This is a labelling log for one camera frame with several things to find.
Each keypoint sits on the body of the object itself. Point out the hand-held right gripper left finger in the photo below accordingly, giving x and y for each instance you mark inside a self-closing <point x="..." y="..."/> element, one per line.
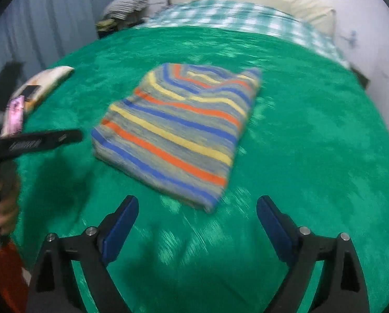
<point x="119" y="231"/>

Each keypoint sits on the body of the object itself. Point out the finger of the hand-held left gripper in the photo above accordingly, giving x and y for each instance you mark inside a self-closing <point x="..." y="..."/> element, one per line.
<point x="44" y="141"/>

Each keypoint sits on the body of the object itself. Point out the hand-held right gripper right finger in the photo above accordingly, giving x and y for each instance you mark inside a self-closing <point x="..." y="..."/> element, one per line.
<point x="276" y="231"/>

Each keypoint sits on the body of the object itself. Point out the striped knit sweater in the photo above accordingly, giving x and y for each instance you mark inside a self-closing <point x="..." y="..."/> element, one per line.
<point x="181" y="127"/>

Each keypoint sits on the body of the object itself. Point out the pile of striped clothes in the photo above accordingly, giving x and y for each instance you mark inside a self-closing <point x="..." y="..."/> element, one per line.
<point x="126" y="8"/>

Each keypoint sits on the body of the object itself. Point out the person's left hand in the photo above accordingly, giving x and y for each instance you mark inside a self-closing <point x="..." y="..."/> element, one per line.
<point x="8" y="202"/>

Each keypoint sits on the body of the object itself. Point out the pink packet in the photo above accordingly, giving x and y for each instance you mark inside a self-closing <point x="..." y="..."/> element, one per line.
<point x="14" y="117"/>

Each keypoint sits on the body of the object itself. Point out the small black item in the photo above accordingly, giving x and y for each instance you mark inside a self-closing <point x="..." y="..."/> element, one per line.
<point x="31" y="91"/>

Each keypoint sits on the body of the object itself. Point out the cream printed cushion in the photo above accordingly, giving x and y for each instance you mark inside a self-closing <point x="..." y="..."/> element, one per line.
<point x="47" y="80"/>

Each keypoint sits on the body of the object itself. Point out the green floral blanket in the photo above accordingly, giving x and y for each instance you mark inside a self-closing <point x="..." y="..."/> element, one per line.
<point x="311" y="153"/>

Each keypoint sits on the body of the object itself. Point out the pale blue curtain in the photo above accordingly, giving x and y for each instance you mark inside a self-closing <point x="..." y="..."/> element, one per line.
<point x="51" y="22"/>

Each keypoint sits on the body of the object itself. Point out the orange rug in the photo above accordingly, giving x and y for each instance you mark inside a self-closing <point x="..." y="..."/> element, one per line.
<point x="5" y="277"/>

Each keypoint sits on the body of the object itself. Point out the dark nightstand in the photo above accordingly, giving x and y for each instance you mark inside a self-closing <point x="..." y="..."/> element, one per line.
<point x="360" y="78"/>

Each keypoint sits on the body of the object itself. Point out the green checkered bed sheet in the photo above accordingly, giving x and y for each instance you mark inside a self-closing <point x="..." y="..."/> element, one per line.
<point x="230" y="14"/>

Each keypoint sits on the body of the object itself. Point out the white wall hook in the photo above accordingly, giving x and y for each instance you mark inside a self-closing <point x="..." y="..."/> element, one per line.
<point x="351" y="38"/>

